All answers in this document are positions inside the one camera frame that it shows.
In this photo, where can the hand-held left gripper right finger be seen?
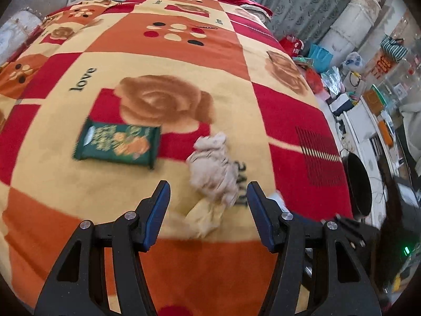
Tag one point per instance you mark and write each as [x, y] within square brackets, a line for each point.
[261, 217]

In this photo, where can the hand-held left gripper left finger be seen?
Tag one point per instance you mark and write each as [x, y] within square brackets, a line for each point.
[156, 217]

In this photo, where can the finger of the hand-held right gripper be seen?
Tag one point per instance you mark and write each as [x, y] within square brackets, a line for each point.
[350, 226]

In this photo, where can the black trash bin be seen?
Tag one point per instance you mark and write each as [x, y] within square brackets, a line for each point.
[358, 187]

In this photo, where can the beige tissue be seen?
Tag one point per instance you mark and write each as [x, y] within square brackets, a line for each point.
[213, 168]

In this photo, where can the crumpled white tissue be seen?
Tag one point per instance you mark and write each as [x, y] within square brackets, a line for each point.
[276, 200]

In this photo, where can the crumpled yellowish paper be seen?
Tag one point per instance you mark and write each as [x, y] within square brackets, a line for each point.
[205, 217]

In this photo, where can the green snack packet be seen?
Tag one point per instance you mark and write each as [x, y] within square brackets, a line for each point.
[118, 143]

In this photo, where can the white low cabinet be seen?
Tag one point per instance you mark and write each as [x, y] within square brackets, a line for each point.
[365, 138]

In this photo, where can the dark blue box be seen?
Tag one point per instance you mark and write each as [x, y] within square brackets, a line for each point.
[342, 103]

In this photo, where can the orange box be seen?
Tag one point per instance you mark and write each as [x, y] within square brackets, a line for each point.
[375, 98]

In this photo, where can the red plastic bag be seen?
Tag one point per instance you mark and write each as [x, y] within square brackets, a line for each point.
[315, 80]

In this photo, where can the checked rose print blanket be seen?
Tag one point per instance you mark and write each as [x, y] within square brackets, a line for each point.
[164, 56]

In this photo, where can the white printed plastic bag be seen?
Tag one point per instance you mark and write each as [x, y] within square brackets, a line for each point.
[353, 62]

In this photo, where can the red paper decoration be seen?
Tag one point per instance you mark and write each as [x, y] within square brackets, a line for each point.
[381, 64]

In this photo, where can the blue shopping bag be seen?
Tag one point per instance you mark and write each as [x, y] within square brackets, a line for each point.
[320, 56]

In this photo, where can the red gift bag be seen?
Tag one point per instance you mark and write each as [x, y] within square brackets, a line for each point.
[291, 46]

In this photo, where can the striped tote bag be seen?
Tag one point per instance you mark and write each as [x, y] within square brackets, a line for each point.
[393, 47]

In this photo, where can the tall beige wrapped bundle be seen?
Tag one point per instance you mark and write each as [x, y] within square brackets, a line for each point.
[355, 19]

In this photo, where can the red bed cloth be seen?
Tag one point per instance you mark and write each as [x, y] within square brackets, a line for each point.
[250, 5]

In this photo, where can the grey green patterned curtain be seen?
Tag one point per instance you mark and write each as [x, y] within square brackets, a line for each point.
[296, 3]

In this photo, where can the white striped pillow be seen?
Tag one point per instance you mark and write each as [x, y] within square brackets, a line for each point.
[14, 29]

